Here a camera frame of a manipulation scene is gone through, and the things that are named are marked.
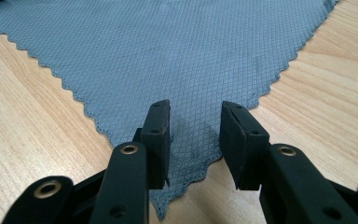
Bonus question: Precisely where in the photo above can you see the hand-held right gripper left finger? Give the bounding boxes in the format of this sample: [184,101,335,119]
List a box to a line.
[132,99,172,190]

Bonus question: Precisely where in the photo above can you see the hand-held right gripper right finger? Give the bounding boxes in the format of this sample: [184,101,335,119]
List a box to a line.
[219,100,272,191]

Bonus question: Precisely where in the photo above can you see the grey cloth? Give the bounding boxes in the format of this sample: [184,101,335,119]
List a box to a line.
[0,0,340,220]

